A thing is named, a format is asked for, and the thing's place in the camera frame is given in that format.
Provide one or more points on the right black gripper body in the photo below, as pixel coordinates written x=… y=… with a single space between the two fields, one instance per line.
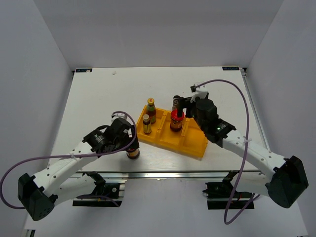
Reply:
x=199 y=122

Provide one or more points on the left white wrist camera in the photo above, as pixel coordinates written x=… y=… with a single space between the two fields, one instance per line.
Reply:
x=118 y=115

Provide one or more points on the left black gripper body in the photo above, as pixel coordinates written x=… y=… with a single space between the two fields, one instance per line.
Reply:
x=122 y=141

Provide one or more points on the black-cap spice jar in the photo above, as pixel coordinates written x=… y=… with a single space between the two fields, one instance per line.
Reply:
x=175 y=102

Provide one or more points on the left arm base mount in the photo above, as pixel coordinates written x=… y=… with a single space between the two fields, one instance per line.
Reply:
x=106 y=191

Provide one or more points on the small yellow-label oil bottle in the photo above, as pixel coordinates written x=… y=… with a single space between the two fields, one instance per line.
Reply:
x=146 y=124

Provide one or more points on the blue table label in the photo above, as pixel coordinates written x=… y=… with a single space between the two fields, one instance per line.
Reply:
x=230 y=68
x=83 y=70

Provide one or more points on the left blue table label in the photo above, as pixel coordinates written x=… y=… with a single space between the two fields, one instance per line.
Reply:
x=83 y=70

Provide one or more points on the aluminium table rail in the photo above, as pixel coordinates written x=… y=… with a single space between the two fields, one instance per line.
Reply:
x=164 y=175

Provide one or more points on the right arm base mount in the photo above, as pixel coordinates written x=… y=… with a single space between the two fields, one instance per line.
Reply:
x=218 y=193

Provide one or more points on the right blue table label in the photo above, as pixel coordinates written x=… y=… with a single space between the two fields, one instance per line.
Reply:
x=230 y=68

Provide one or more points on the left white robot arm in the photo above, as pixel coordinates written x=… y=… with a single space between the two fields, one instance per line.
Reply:
x=41 y=192

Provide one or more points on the red-lid sauce jar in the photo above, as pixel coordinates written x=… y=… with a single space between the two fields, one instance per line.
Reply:
x=133 y=153
x=176 y=121

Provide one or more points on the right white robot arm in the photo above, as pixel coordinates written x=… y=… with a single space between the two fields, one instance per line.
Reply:
x=283 y=180

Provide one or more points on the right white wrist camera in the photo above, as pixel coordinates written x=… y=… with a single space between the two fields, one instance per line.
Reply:
x=199 y=92

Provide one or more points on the yellow three-compartment bin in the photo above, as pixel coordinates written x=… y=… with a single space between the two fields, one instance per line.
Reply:
x=189 y=141

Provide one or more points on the yellow-cap green-label sauce bottle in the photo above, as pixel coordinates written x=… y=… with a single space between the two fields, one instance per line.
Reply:
x=151 y=110

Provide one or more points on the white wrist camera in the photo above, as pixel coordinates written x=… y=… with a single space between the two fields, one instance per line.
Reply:
x=199 y=92
x=118 y=115

